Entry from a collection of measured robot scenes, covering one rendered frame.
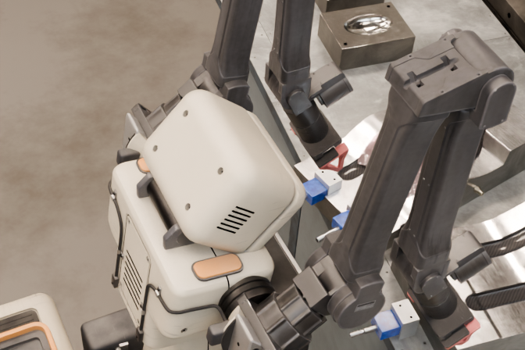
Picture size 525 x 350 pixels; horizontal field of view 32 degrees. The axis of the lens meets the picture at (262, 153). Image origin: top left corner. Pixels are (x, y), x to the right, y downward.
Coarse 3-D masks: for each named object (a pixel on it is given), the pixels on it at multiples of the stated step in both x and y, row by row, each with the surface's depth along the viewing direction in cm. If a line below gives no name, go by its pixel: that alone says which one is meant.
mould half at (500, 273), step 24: (504, 216) 188; (480, 240) 184; (504, 264) 180; (408, 288) 182; (456, 288) 175; (480, 288) 176; (480, 312) 171; (504, 312) 172; (432, 336) 175; (480, 336) 168; (504, 336) 168
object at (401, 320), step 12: (408, 300) 177; (384, 312) 176; (396, 312) 175; (408, 312) 175; (372, 324) 177; (384, 324) 174; (396, 324) 174; (408, 324) 174; (384, 336) 174; (396, 336) 177; (408, 336) 177
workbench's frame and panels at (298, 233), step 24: (216, 0) 253; (264, 96) 227; (264, 120) 250; (288, 144) 215; (312, 216) 225; (288, 240) 249; (312, 240) 229; (312, 336) 246; (336, 336) 226; (360, 336) 209
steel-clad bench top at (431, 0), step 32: (384, 0) 253; (416, 0) 254; (448, 0) 255; (480, 0) 255; (256, 32) 240; (416, 32) 244; (480, 32) 245; (256, 64) 231; (320, 64) 232; (384, 64) 234; (512, 64) 237; (352, 96) 225; (384, 96) 225; (288, 128) 216; (352, 128) 217; (512, 192) 205; (384, 256) 191; (384, 288) 185
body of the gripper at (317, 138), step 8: (320, 112) 171; (320, 120) 171; (296, 128) 171; (304, 128) 170; (312, 128) 170; (320, 128) 172; (328, 128) 175; (304, 136) 173; (312, 136) 172; (320, 136) 173; (328, 136) 174; (336, 136) 173; (304, 144) 175; (312, 144) 174; (320, 144) 174; (328, 144) 173; (336, 144) 173; (312, 152) 173; (320, 152) 173
